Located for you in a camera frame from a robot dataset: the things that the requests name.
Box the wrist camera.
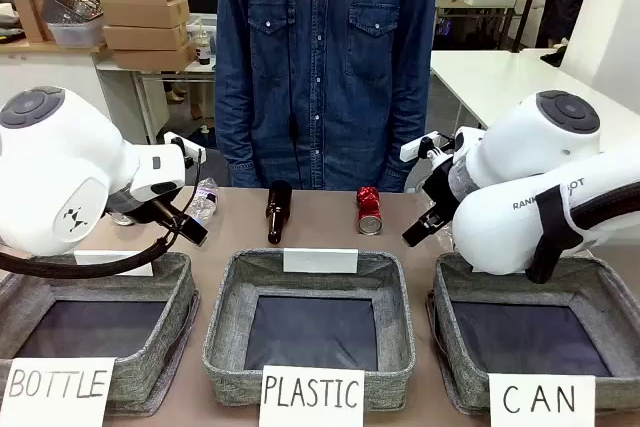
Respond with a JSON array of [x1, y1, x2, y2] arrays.
[[162, 130, 208, 169], [399, 131, 457, 164]]

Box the person in denim shirt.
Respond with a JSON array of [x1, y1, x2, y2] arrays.
[[214, 0, 439, 193]]

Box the grey basket with plastic sign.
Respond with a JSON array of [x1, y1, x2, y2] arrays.
[[202, 247, 417, 411]]

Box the black arm strap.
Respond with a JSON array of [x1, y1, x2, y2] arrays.
[[525, 185, 576, 284]]

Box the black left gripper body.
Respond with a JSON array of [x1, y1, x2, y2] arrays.
[[144, 198, 190, 234]]

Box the black mesh basket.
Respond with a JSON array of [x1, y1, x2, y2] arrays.
[[43, 0, 104, 25]]

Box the grey basket with can sign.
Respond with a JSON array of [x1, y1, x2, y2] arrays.
[[425, 251, 640, 418]]

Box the white desk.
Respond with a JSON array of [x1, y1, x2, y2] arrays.
[[94, 54, 217, 146]]

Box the clear plastic storage box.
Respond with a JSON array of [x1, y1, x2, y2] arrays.
[[47, 14, 109, 47]]

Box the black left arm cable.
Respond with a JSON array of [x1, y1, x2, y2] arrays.
[[0, 146, 209, 281]]

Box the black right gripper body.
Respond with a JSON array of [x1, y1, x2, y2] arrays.
[[421, 164, 455, 222]]

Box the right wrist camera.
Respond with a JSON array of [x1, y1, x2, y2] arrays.
[[399, 131, 457, 164]]

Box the flat cardboard box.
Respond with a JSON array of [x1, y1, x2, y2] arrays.
[[102, 24, 190, 52], [99, 0, 191, 30], [112, 43, 197, 72]]

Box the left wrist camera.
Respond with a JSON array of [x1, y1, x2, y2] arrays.
[[162, 130, 208, 169]]

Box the white CAN paper sign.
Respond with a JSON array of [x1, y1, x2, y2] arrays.
[[487, 373, 597, 427]]

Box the blank white card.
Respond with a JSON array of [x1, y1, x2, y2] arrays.
[[73, 249, 155, 278], [282, 248, 360, 275], [470, 264, 529, 277]]

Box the brown glass bottle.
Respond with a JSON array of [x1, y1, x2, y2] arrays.
[[265, 179, 294, 246]]

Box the crushed clear plastic bottle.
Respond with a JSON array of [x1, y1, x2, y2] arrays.
[[188, 177, 220, 224]]

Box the person's right forearm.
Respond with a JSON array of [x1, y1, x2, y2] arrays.
[[215, 61, 266, 189]]

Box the white BOTTLE paper sign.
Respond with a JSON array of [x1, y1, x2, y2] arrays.
[[0, 356, 117, 427]]

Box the white side table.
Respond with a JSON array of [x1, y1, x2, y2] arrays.
[[429, 49, 640, 131]]

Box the small brown cardboard box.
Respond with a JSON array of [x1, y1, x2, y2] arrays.
[[13, 0, 52, 43]]

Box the dark liquid bottle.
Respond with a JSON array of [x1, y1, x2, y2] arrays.
[[194, 26, 214, 67]]

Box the grey basket with bottle sign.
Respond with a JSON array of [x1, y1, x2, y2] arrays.
[[0, 250, 201, 418]]

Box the person's left forearm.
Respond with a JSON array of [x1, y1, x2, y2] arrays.
[[377, 61, 437, 193]]

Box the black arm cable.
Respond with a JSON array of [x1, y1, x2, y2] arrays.
[[0, 146, 209, 281], [569, 190, 640, 229]]

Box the crushed red cola can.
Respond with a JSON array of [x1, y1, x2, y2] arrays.
[[355, 186, 386, 237]]

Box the white PLASTIC paper sign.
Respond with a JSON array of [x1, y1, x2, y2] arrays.
[[258, 364, 366, 427]]

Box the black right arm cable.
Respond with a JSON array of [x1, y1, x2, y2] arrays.
[[569, 190, 640, 229]]

